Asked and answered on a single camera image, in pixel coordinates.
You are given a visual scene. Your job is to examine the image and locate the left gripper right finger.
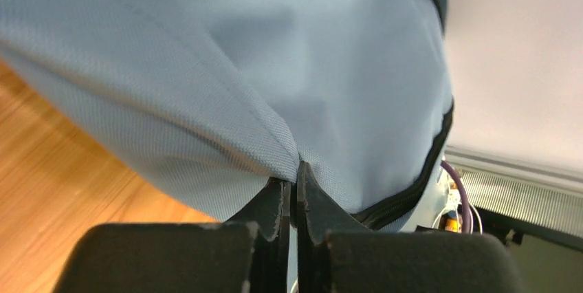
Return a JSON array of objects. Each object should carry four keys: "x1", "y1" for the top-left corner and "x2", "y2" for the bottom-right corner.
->
[{"x1": 296, "y1": 162, "x2": 369, "y2": 292}]

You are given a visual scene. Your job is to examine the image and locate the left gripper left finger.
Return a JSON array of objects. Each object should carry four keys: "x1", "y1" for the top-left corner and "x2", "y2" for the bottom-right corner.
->
[{"x1": 226, "y1": 177, "x2": 292, "y2": 292}]

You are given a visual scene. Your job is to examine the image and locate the blue fabric backpack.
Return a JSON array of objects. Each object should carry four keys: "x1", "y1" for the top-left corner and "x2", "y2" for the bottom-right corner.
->
[{"x1": 1, "y1": 0, "x2": 454, "y2": 231}]

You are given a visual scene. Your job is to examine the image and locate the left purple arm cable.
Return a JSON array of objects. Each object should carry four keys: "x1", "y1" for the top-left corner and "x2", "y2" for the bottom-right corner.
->
[{"x1": 439, "y1": 160, "x2": 474, "y2": 235}]

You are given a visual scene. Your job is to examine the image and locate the aluminium frame rail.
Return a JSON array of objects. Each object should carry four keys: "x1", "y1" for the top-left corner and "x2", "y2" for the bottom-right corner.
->
[{"x1": 445, "y1": 146, "x2": 582, "y2": 239}]

